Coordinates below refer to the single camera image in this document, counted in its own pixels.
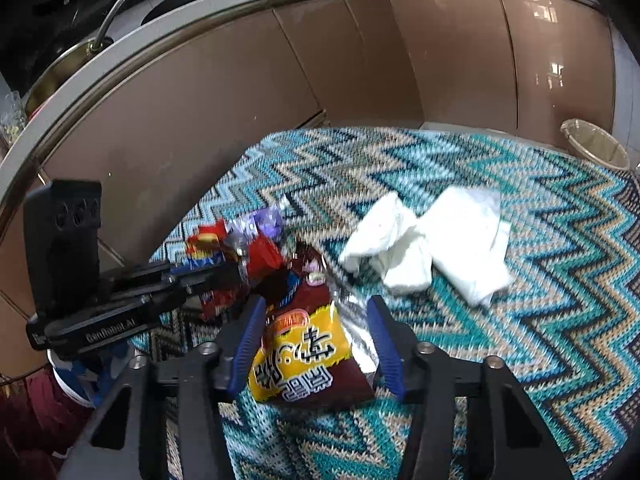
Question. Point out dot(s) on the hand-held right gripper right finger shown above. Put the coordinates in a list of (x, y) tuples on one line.
[(385, 350)]

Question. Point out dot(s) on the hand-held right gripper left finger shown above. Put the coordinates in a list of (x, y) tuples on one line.
[(247, 345)]

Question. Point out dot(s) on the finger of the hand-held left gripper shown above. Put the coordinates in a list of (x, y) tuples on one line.
[(210, 274), (200, 297)]

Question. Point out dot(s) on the red printed snack wrapper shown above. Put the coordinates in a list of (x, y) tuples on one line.
[(205, 245)]

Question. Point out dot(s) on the brown yellow snack packet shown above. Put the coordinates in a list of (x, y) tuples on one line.
[(300, 350)]

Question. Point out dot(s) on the plain red wrapper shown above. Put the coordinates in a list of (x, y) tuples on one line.
[(262, 257)]

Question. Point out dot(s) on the crumpled white tissue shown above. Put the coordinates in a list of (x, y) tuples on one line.
[(465, 240), (390, 240)]

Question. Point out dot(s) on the zigzag knitted tablecloth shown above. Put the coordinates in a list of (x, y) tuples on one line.
[(500, 360)]

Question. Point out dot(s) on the white blue container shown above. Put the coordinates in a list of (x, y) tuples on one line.
[(80, 382)]

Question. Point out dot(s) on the glass cup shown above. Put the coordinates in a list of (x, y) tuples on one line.
[(11, 117)]

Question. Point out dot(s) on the dark red cloth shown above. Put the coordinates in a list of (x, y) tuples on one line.
[(35, 425)]

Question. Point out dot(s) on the brown kitchen base cabinet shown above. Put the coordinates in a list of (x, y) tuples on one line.
[(200, 85)]

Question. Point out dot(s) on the beige bin with liner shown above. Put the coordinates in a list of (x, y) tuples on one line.
[(595, 142)]

